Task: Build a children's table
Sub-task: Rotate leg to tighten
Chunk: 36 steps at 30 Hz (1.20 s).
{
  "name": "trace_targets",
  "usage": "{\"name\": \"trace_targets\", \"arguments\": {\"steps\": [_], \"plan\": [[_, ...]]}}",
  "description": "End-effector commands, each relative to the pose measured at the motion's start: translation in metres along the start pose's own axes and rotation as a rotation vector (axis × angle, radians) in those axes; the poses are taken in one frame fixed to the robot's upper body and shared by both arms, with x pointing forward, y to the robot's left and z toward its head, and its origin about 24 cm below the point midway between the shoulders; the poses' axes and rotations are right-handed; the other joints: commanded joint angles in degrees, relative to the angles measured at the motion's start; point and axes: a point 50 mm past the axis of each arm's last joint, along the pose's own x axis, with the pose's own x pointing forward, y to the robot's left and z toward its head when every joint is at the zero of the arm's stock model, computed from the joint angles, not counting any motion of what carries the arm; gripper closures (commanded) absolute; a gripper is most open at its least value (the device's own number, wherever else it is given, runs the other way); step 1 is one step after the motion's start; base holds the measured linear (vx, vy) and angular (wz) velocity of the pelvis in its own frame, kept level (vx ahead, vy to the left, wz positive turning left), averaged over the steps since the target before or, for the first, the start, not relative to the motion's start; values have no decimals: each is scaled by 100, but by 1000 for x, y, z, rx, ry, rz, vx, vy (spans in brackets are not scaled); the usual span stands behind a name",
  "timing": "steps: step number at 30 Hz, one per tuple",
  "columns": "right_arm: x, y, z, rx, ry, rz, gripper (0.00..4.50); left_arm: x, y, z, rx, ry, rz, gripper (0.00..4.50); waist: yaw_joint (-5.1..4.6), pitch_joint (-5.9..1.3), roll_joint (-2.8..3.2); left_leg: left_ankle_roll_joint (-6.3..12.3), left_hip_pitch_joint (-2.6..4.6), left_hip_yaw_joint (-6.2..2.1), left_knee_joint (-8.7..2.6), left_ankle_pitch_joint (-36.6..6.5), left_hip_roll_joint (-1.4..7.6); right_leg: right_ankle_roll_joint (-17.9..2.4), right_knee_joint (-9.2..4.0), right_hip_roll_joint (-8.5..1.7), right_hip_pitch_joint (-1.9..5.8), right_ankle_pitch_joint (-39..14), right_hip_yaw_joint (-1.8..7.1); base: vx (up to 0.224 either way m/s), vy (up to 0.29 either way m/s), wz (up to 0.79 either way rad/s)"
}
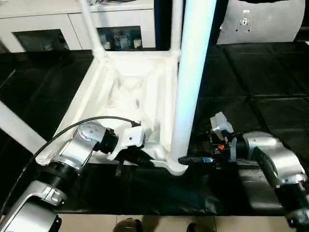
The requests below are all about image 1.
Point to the white plastic table top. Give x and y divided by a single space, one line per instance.
120 87

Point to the white plastic table leg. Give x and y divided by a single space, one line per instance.
176 24
19 126
193 72
91 29

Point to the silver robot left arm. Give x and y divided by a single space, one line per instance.
63 159

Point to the cluster of small bottles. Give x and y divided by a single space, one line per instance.
120 39

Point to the white cushion with badge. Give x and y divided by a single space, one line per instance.
263 21

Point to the black cabinet with yellow label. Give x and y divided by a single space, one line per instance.
164 21

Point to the white cabinet with glass doors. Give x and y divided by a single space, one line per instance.
43 21

